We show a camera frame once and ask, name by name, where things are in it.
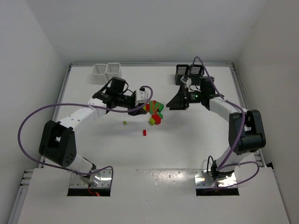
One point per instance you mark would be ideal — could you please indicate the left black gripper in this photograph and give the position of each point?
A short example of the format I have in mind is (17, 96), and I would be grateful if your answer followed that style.
(134, 108)

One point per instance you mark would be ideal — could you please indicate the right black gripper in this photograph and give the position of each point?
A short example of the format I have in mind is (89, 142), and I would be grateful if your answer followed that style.
(184, 98)

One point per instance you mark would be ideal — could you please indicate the red lego brick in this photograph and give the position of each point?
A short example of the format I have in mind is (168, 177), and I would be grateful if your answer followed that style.
(150, 110)

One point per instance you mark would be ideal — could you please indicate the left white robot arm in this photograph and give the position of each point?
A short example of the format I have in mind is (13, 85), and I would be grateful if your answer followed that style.
(58, 143)

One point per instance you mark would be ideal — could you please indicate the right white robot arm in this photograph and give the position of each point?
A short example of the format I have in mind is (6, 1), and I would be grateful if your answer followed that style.
(245, 127)

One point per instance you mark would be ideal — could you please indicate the lime lego brick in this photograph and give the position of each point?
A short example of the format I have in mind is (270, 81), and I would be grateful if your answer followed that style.
(152, 121)

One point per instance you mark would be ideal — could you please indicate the red round lego piece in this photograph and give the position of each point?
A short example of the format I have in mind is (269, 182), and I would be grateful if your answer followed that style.
(157, 119)

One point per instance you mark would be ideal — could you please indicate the left black slotted container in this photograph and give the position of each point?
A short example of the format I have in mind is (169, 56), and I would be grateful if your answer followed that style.
(181, 70)

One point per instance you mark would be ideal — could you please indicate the black slotted container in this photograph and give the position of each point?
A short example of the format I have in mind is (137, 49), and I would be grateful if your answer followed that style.
(195, 73)
(181, 70)

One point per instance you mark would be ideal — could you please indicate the right black slotted container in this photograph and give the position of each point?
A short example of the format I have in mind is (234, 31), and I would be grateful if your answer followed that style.
(195, 73)

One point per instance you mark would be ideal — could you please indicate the right white slotted container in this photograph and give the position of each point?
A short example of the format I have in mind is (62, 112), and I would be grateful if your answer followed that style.
(113, 70)

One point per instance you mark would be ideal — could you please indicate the white slotted container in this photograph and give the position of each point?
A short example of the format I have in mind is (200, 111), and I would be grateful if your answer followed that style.
(99, 74)
(113, 70)

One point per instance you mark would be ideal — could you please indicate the left white slotted container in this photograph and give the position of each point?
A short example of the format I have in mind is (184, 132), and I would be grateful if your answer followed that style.
(99, 74)

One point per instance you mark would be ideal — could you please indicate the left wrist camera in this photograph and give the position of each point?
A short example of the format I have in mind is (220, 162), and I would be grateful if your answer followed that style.
(141, 96)

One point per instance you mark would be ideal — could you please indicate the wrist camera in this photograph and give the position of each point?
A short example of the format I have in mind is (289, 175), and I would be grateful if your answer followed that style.
(186, 81)
(141, 96)

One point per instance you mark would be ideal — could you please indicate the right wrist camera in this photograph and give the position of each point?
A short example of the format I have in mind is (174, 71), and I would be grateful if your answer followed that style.
(186, 81)

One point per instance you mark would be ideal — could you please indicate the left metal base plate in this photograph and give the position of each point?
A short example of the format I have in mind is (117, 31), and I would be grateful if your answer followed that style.
(99, 180)

